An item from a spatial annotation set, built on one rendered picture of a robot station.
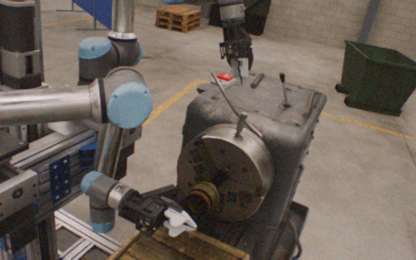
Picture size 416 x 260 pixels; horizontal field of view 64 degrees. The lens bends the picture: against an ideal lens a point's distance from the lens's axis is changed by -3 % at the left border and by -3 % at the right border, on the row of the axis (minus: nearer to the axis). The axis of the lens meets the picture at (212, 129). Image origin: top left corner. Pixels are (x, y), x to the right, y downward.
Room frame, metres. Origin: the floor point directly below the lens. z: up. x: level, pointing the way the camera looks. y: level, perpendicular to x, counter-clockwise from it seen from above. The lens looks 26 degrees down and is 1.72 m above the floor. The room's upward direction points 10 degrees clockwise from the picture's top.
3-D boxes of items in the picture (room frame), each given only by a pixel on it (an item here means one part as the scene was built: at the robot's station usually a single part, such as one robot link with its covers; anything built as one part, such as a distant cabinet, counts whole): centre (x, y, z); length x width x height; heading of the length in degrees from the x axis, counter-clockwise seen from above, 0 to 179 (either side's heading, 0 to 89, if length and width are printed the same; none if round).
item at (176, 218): (0.69, 0.05, 1.10); 0.09 x 0.06 x 0.03; 69
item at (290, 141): (1.35, -0.19, 1.06); 0.59 x 0.48 x 0.39; 159
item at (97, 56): (1.23, 0.48, 1.33); 0.13 x 0.12 x 0.14; 150
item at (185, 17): (9.06, 1.37, 0.22); 1.25 x 0.86 x 0.44; 169
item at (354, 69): (5.50, -2.47, 0.43); 1.34 x 0.94 x 0.85; 178
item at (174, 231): (0.69, 0.05, 1.07); 0.09 x 0.06 x 0.03; 69
